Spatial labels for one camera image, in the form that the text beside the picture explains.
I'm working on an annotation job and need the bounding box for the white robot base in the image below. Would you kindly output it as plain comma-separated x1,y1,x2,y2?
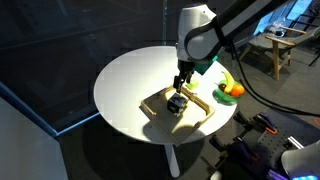
280,139,320,180

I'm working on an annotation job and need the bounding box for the orange fruit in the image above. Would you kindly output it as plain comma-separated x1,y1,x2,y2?
230,83,246,98

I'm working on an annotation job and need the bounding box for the black and white cube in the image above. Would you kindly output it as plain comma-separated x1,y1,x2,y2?
166,93,189,117

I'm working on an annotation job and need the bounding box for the green plastic fruit bowl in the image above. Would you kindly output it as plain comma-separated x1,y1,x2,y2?
212,79,242,107

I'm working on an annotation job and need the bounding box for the yellow banana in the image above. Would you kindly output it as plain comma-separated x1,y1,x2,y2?
221,71,235,95

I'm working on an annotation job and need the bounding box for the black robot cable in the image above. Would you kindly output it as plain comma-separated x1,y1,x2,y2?
229,39,320,118

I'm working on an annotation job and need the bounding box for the black perforated mounting board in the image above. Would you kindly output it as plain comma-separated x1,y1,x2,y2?
233,105,320,180

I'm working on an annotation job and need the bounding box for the wooden armchair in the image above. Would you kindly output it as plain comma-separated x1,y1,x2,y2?
238,19,320,81

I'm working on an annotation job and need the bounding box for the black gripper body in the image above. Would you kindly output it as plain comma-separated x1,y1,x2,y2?
177,59,196,85

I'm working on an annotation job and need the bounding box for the blue and orange bar clamp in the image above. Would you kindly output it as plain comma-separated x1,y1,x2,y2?
209,134,268,171
233,111,278,136

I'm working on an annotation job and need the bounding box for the white table pedestal leg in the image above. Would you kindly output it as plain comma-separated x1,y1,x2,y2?
164,143,181,179

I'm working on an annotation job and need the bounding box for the wooden slatted tray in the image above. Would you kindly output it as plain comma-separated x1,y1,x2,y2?
139,84,216,147

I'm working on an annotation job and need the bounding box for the silver aluminium profile rail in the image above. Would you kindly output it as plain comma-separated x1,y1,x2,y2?
266,169,288,180
287,135,305,150

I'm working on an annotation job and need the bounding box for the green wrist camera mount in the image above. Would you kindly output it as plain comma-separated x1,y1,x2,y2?
194,55,219,76

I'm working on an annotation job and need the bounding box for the blue glass partition floor rail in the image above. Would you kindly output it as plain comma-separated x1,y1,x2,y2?
0,81,101,138

